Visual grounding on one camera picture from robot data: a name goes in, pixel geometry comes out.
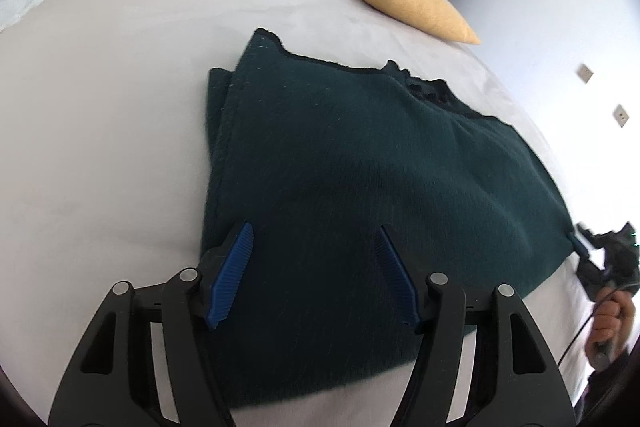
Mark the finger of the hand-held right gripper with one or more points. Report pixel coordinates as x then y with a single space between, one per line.
581 244

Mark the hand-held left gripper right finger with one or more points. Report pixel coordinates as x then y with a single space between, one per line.
397 279

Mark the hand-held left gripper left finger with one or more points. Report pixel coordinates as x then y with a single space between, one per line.
230 274

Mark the dark green sweater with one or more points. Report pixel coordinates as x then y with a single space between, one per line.
360 207

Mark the person's right forearm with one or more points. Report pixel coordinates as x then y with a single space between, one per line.
602 397

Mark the person's right hand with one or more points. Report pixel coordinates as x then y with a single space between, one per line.
607 322

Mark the bed with light grey sheet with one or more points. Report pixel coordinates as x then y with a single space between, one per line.
100 132

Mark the yellow cushion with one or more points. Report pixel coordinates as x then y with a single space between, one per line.
415 2

